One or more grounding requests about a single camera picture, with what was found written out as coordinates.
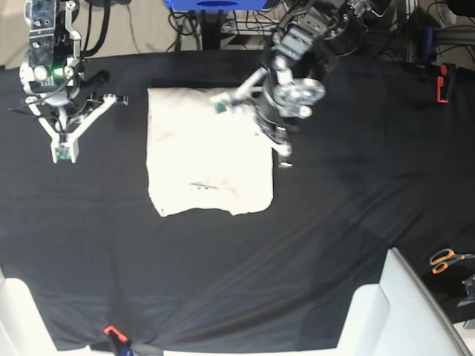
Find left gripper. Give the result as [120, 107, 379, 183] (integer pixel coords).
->
[210, 55, 327, 168]

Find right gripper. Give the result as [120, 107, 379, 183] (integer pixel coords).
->
[18, 52, 128, 164]

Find white T-shirt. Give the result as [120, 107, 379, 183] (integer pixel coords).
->
[146, 88, 274, 217]

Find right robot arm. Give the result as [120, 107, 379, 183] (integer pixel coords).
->
[14, 0, 128, 163]

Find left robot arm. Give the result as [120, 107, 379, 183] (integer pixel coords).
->
[212, 1, 390, 168]

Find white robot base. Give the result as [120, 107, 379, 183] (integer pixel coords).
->
[336, 248, 471, 355]
[1, 274, 91, 356]

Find black table leg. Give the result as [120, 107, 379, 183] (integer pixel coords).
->
[198, 10, 224, 50]

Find blue box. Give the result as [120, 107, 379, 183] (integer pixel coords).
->
[164, 0, 266, 11]

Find black table cloth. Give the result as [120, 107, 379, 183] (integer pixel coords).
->
[1, 51, 474, 352]

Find red black clamp right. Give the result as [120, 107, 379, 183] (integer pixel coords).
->
[436, 63, 456, 104]

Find red black clamp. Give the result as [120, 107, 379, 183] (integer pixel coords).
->
[436, 63, 456, 104]
[102, 325, 164, 356]

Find red black clamp front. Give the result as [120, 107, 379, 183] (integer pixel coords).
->
[102, 325, 164, 356]

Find orange handled scissors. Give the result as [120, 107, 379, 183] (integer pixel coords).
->
[429, 248, 474, 274]

